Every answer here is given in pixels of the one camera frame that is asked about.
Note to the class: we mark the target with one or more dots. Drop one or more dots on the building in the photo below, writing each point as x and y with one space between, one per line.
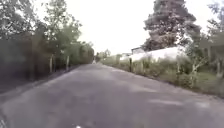
137 50

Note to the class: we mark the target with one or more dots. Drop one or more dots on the grey asphalt road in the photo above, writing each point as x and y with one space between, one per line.
106 100

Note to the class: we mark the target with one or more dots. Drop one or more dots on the row of green trees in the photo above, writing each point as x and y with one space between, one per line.
63 36

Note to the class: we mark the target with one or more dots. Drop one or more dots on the large dark tree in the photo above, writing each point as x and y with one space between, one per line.
170 23

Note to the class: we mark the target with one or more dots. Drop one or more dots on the row of fence posts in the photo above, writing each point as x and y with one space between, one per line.
192 71

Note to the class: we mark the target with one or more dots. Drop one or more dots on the dirt verge strip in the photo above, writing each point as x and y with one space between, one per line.
30 85

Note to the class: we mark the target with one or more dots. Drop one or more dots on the grass verge with bushes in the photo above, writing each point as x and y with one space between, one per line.
200 83

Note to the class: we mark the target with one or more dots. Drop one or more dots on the dark fence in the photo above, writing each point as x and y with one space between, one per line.
20 60

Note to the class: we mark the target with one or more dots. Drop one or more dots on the white wall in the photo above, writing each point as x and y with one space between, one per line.
163 54

